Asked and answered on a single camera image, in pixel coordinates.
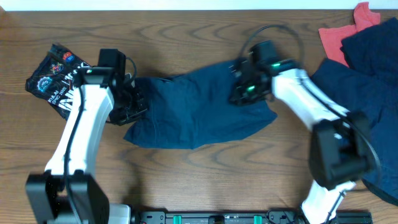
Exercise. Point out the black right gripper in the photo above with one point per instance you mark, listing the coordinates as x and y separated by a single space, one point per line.
239 98

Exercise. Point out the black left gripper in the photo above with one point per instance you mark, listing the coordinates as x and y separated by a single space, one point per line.
142 107

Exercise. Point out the navy blue shorts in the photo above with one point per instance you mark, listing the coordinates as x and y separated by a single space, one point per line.
190 110

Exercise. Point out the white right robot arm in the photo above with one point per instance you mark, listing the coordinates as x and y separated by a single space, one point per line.
340 150

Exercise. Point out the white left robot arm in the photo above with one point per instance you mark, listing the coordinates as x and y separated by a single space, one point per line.
67 192

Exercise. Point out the black printed folded t-shirt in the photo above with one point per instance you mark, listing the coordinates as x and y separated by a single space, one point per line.
53 79

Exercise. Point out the red cloth garment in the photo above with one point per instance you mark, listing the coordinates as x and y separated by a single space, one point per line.
331 38

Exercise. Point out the dark navy garment pile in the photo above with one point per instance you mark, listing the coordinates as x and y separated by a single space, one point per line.
368 83

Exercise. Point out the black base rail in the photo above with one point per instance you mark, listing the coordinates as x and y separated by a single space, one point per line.
270 217

